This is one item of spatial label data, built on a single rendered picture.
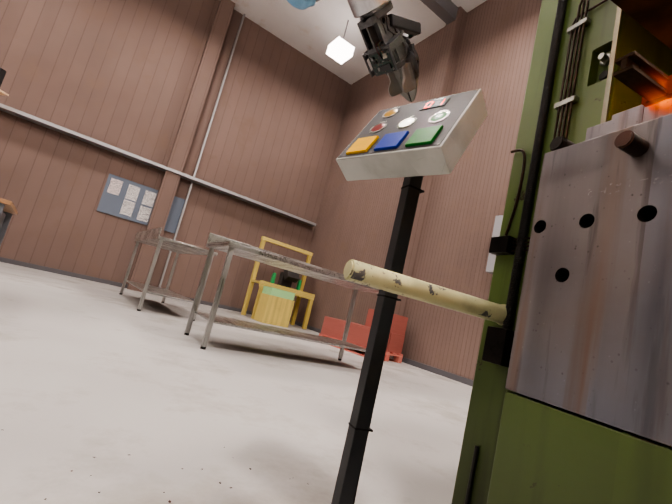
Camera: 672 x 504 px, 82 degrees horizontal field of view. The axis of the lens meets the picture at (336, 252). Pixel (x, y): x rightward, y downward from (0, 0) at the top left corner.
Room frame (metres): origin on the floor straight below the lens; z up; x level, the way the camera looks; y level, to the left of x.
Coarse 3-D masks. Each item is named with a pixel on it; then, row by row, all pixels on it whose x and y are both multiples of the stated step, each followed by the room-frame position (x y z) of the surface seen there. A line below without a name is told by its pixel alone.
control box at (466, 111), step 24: (456, 96) 0.98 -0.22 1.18; (480, 96) 0.95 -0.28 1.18; (384, 120) 1.10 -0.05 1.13; (456, 120) 0.89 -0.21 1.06; (480, 120) 0.97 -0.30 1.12; (432, 144) 0.87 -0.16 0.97; (456, 144) 0.90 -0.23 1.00; (360, 168) 1.05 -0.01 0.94; (384, 168) 1.00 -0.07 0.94; (408, 168) 0.96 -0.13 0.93; (432, 168) 0.91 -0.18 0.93
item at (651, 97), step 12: (624, 60) 0.53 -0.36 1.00; (636, 60) 0.52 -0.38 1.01; (624, 72) 0.53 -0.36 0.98; (636, 72) 0.52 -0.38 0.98; (648, 72) 0.54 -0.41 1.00; (660, 72) 0.54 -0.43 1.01; (636, 84) 0.54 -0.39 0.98; (648, 84) 0.54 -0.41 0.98; (660, 84) 0.55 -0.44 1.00; (648, 96) 0.56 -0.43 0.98; (660, 96) 0.55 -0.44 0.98
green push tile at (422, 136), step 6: (432, 126) 0.92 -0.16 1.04; (438, 126) 0.90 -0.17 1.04; (414, 132) 0.94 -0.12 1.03; (420, 132) 0.93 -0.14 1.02; (426, 132) 0.91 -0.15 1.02; (432, 132) 0.90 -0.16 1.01; (438, 132) 0.89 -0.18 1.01; (414, 138) 0.92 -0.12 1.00; (420, 138) 0.90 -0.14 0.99; (426, 138) 0.89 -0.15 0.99; (432, 138) 0.88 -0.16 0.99; (408, 144) 0.92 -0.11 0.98; (414, 144) 0.91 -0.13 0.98; (420, 144) 0.90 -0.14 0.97
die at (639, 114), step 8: (656, 104) 0.57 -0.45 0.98; (664, 104) 0.56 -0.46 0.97; (624, 112) 0.62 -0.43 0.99; (632, 112) 0.61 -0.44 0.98; (640, 112) 0.59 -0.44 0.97; (648, 112) 0.58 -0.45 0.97; (656, 112) 0.57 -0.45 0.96; (664, 112) 0.56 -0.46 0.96; (616, 120) 0.63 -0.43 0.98; (624, 120) 0.62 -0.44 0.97; (632, 120) 0.60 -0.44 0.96; (640, 120) 0.59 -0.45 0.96; (648, 120) 0.58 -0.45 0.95; (592, 128) 0.67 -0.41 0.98; (600, 128) 0.66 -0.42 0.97; (608, 128) 0.64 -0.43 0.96; (616, 128) 0.63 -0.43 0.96; (592, 136) 0.67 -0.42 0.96
